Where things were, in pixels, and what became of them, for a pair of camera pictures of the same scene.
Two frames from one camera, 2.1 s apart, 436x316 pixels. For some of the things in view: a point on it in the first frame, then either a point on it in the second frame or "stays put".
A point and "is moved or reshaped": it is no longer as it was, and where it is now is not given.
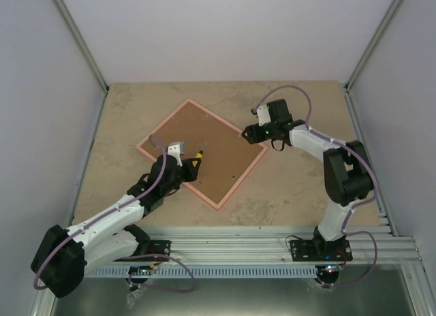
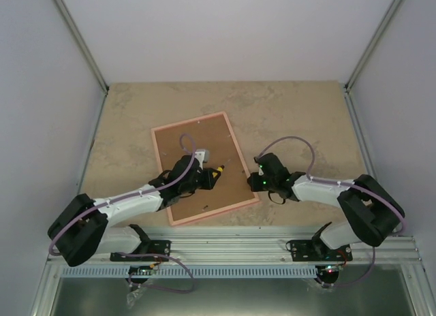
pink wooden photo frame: (227, 156) is moved or reshaped
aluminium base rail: (270, 246) stays put
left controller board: (139, 270) stays put
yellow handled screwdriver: (199, 155) is moved or reshaped
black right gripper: (253, 133) to (255, 185)
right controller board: (328, 274) stays put
